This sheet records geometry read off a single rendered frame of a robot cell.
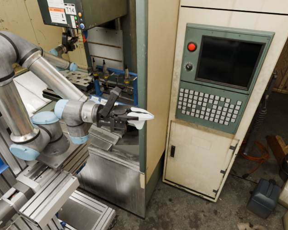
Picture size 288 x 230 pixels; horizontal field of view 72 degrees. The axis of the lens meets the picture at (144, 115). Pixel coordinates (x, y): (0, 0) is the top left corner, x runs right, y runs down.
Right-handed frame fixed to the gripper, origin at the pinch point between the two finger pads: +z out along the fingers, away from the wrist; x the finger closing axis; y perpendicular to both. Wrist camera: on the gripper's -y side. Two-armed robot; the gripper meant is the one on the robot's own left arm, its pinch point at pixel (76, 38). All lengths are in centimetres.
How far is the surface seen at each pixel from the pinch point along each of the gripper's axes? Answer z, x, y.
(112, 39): 39.4, 16.4, 14.2
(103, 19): 0.6, 32.7, -18.3
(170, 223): -76, 121, 139
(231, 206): -38, 175, 141
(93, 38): 41.3, -9.2, 16.0
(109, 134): -47, 50, 68
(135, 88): -17, 66, 33
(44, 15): -19.4, -10.0, -23.9
